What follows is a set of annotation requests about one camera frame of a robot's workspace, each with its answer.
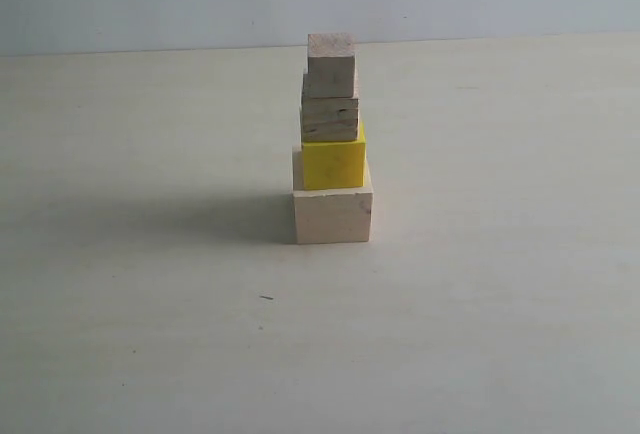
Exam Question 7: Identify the large light wooden cube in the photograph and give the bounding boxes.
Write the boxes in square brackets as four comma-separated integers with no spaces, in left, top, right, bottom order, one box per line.
[292,148,374,244]

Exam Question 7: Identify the yellow cube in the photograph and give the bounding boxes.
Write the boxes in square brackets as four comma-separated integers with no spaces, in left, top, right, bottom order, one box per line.
[301,125,366,190]

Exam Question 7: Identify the small light wooden cube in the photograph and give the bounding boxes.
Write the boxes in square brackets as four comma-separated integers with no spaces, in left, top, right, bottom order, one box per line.
[307,33,356,98]

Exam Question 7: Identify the medium plywood cube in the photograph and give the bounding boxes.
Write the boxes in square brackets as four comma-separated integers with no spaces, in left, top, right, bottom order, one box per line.
[299,68,360,142]

